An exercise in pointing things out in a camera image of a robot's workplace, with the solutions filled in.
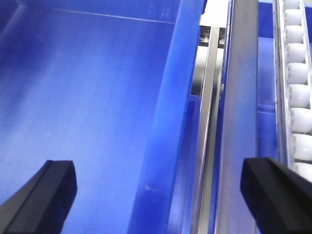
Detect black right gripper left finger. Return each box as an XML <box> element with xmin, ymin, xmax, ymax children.
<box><xmin>0</xmin><ymin>160</ymin><xmax>78</xmax><ymax>234</ymax></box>

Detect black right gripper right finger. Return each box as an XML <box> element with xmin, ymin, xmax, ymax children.
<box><xmin>240</xmin><ymin>157</ymin><xmax>312</xmax><ymax>234</ymax></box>

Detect blue bin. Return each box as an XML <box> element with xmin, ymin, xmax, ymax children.
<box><xmin>0</xmin><ymin>0</ymin><xmax>206</xmax><ymax>234</ymax></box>

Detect white roller conveyor track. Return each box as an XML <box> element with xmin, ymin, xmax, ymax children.
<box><xmin>273</xmin><ymin>0</ymin><xmax>312</xmax><ymax>181</ymax></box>

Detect steel divider rail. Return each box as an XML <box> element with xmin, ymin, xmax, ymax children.
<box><xmin>192</xmin><ymin>0</ymin><xmax>259</xmax><ymax>234</ymax></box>

